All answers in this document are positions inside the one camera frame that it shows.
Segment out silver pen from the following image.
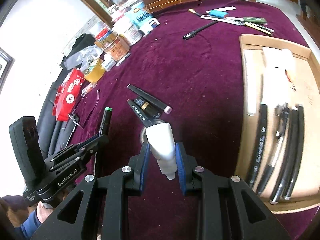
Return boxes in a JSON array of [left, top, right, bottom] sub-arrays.
[[200, 15, 244, 25]]

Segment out black marker red cap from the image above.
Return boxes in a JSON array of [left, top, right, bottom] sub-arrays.
[[269, 107, 299, 204]]

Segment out black marker pink caps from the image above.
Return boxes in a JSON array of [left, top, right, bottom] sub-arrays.
[[127, 84, 172, 114]]

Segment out white stick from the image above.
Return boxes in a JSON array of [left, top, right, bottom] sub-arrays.
[[206, 6, 237, 14]]

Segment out black marker green cap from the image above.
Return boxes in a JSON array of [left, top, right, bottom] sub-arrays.
[[98, 107, 113, 138]]

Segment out blue printed box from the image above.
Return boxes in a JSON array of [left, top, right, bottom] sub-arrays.
[[125, 1, 160, 34]]

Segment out yellow pen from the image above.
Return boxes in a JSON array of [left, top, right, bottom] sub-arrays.
[[244, 22, 275, 36]]

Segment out black leather seat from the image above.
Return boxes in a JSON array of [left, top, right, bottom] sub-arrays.
[[37, 80, 75, 155]]

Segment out green pen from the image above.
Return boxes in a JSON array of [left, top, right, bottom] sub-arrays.
[[242, 17, 268, 25]]

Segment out red white lid jar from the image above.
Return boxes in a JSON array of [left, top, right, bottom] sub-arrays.
[[95, 29, 118, 48]]

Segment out yellow tape roll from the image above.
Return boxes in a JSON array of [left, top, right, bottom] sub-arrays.
[[83, 58, 107, 83]]

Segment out small white labelled bottle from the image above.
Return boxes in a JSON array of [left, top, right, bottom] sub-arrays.
[[102, 54, 117, 71]]

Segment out red packet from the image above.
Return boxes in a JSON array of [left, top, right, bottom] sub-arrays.
[[52, 69, 85, 122]]

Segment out slim black pen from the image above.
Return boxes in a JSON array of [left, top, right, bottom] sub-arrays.
[[182, 20, 219, 40]]

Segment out black cloth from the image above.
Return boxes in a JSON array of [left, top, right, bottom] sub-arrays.
[[61, 34, 99, 67]]

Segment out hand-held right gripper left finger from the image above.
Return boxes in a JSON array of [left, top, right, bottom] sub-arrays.
[[30, 142, 151, 240]]

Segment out orange jar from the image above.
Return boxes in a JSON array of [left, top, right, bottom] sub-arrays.
[[100, 36, 131, 61]]

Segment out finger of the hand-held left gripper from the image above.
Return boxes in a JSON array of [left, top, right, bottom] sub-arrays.
[[47, 134, 109, 164], [49, 150, 97, 172]]

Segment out white power adapter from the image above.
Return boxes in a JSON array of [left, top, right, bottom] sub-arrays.
[[261, 70, 288, 105]]

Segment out black tape roll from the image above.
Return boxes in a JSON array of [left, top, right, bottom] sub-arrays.
[[139, 120, 164, 145]]

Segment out person's left forearm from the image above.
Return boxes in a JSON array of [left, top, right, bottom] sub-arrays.
[[20, 201, 54, 240]]

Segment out white printed marker pen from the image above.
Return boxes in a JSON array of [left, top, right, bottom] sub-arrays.
[[244, 51, 257, 117]]

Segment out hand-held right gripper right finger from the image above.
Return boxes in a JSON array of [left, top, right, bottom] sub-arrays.
[[175, 142, 292, 240]]

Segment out long black marker grey cap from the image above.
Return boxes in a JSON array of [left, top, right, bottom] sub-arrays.
[[246, 104, 269, 188]]

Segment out black clip pen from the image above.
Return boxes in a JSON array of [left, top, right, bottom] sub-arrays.
[[257, 104, 290, 197]]

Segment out shallow cardboard box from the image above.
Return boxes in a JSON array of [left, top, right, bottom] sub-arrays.
[[235, 34, 320, 214]]

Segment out short white pen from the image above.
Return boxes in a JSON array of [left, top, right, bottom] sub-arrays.
[[115, 52, 131, 67]]

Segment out black gold lipstick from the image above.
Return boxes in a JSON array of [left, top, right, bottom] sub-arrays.
[[134, 96, 160, 118]]

